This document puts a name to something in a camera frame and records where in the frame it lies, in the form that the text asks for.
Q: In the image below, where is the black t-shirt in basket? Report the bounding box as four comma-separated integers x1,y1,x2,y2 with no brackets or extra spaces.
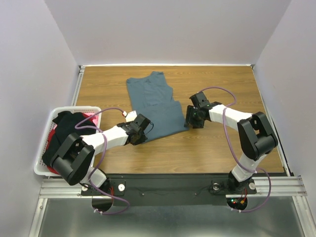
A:
41,111,99,171

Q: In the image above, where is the white plastic laundry basket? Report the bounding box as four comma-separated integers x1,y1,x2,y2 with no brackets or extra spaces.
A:
34,106,101,177

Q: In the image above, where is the blue-grey t-shirt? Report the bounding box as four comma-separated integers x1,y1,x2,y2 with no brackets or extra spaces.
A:
126,71,189,142

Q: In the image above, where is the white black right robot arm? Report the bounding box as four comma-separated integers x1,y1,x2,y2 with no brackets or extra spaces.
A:
185,103,278,193

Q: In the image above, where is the aluminium front frame rail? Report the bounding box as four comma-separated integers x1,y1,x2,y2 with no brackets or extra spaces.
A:
39,176,307,198

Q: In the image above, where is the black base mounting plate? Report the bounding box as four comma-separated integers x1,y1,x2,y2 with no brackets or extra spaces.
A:
81,173,257,211

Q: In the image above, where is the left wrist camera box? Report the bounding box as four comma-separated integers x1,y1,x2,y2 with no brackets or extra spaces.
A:
125,111,151,130

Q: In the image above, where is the red t-shirt in basket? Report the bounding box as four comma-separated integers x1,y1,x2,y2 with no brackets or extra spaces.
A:
46,112,96,177

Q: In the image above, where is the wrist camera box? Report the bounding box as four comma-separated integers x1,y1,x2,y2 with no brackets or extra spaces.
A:
190,92,210,109
125,111,151,130

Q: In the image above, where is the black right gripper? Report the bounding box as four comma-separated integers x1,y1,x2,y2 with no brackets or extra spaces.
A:
183,105,204,129

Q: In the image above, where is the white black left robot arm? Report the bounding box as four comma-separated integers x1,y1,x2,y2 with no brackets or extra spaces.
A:
44,120,151,195

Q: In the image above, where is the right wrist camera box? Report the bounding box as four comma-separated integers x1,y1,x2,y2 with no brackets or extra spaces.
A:
190,92,210,109

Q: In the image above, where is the aluminium left side rail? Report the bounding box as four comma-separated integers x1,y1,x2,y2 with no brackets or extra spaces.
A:
71,65,86,106

